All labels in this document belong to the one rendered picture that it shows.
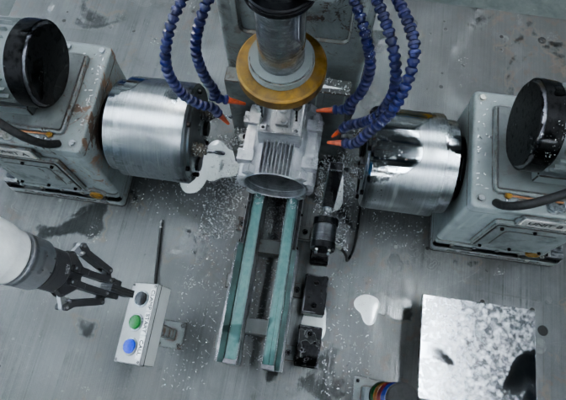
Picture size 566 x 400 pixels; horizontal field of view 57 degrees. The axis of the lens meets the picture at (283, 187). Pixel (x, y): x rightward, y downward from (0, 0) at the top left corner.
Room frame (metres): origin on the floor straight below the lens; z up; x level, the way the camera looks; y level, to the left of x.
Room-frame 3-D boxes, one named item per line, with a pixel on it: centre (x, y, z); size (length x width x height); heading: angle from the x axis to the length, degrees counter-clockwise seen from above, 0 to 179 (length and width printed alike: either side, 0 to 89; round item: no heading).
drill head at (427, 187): (0.49, -0.32, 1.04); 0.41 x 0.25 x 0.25; 80
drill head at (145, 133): (0.61, 0.35, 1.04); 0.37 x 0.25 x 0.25; 80
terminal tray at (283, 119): (0.59, 0.00, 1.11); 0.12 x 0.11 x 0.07; 170
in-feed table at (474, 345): (0.06, -0.45, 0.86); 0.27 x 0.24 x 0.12; 80
